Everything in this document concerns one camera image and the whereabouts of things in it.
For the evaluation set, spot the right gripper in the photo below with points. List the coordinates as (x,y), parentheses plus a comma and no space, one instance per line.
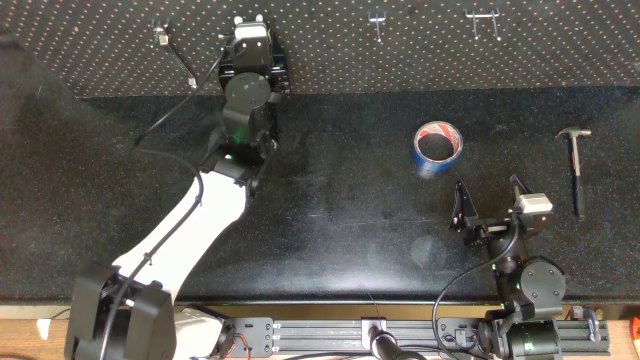
(492,228)

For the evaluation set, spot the roll of blue tape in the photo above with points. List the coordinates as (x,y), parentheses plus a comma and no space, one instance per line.
(425,162)

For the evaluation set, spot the hammer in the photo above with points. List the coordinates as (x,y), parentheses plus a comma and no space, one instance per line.
(576,160)

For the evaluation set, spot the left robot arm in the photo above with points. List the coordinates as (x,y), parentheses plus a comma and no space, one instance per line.
(200,225)

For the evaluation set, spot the black pegboard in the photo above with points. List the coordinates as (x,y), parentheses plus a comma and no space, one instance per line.
(325,50)

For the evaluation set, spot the metal hook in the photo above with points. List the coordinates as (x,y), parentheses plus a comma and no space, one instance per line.
(496,27)
(160,26)
(377,22)

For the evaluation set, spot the wrench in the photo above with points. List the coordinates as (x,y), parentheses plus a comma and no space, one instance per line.
(176,59)

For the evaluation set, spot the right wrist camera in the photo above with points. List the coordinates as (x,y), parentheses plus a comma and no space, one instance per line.
(533,203)

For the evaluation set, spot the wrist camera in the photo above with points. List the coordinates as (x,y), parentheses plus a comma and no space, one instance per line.
(250,31)
(533,203)

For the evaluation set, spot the mounting rail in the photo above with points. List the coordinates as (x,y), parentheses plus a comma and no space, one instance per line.
(320,337)

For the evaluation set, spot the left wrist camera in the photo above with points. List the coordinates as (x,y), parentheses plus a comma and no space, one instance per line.
(250,31)

